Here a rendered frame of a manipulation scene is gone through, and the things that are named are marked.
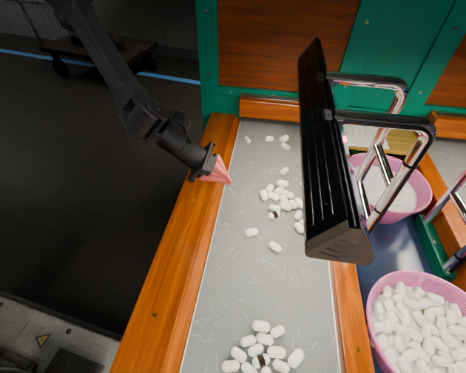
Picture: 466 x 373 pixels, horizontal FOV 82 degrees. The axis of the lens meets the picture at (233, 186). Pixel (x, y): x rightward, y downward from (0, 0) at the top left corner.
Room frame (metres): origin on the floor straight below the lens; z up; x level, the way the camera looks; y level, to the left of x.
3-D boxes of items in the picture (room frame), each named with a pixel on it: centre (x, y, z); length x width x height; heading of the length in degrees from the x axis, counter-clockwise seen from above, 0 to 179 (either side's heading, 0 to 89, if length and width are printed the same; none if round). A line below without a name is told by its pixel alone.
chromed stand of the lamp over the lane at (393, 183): (0.46, -0.25, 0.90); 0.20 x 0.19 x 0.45; 173
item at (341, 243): (0.48, -0.17, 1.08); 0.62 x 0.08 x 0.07; 173
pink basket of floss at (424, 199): (0.61, -0.47, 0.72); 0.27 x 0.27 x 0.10
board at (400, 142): (0.83, -0.50, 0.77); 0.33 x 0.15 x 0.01; 83
